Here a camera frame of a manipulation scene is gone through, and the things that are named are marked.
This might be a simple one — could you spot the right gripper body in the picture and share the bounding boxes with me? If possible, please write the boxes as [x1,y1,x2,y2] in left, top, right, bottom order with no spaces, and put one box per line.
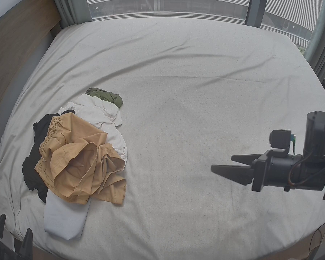
[251,150,305,192]

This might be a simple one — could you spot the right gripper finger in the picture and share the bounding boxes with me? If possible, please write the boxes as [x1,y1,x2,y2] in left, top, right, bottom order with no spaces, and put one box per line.
[211,164,254,186]
[231,153,264,168]

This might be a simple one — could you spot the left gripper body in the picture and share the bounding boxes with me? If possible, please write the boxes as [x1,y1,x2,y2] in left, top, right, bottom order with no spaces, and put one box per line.
[0,235,19,260]

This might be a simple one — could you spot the tan shorts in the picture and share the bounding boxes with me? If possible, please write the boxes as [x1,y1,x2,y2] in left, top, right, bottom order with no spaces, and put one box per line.
[34,112,127,206]

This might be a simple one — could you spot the bed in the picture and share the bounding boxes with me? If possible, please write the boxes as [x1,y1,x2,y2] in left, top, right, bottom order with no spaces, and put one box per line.
[0,0,325,260]

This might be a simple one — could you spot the pale grey garment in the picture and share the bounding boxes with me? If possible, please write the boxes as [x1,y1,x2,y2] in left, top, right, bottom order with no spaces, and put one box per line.
[44,190,92,241]

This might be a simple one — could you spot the black garment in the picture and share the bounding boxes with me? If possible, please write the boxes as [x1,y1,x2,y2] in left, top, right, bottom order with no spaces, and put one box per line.
[22,113,60,204]

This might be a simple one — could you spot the white garment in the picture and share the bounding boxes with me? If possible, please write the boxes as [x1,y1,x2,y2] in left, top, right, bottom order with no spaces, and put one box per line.
[57,94,128,164]

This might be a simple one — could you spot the green garment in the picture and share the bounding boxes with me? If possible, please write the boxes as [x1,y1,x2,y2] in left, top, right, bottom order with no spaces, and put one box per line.
[86,87,123,109]

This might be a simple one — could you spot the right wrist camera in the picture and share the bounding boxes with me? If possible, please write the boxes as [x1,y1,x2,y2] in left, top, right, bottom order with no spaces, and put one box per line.
[263,129,297,159]

